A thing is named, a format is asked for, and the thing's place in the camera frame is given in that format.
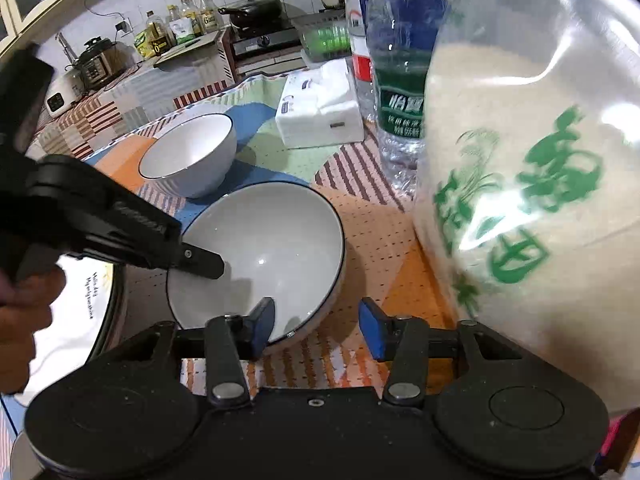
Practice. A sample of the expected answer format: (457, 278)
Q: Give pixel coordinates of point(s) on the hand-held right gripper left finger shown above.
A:
(262, 325)

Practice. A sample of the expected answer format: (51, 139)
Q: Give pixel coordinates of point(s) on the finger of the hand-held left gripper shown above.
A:
(195, 257)

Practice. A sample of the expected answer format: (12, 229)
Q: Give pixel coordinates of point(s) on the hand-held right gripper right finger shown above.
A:
(372, 327)

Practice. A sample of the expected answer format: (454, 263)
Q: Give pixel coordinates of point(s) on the white ribbed bowl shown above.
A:
(200, 145)
(280, 240)

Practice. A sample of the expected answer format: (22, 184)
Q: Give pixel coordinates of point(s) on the white sun print plate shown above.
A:
(75, 320)

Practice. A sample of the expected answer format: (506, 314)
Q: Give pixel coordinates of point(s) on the person's left hand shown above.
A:
(25, 320)

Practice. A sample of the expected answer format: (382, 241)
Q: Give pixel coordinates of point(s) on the patchwork tablecloth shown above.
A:
(380, 250)

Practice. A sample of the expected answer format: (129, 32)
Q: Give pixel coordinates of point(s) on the white rice cooker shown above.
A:
(60, 95)

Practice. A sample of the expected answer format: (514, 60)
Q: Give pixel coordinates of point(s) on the striped patchwork counter cloth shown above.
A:
(140, 92)

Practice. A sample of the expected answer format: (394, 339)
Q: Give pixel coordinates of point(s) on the black pressure cooker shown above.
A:
(97, 65)

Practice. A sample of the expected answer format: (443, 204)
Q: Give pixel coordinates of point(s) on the yellow green packet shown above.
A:
(141, 44)

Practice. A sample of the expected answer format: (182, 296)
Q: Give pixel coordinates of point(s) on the white tissue pack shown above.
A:
(315, 110)

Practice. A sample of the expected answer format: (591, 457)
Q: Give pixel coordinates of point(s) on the dark rimmed cutting board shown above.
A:
(190, 50)

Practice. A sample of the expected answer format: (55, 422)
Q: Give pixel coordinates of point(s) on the green label oil bottle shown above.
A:
(178, 26)

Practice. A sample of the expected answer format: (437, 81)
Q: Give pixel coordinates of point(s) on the green label water bottle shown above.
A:
(400, 110)

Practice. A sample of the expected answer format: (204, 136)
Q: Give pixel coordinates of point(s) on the black gas stove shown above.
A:
(265, 42)

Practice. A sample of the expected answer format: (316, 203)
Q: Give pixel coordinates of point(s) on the clear rice bag green print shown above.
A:
(525, 160)

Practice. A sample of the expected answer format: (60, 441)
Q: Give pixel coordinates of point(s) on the small yellow oil bottle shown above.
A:
(188, 10)

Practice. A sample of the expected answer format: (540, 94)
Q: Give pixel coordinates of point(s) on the white label oil bottle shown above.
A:
(207, 14)

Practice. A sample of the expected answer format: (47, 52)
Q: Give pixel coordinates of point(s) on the green plastic basket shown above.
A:
(325, 40)

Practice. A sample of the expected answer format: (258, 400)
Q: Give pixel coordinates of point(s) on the red label water bottle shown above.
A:
(360, 65)

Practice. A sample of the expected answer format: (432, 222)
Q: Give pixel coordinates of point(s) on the black wok with lid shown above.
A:
(255, 10)

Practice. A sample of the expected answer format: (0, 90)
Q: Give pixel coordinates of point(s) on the white cooking pot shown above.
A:
(332, 1)

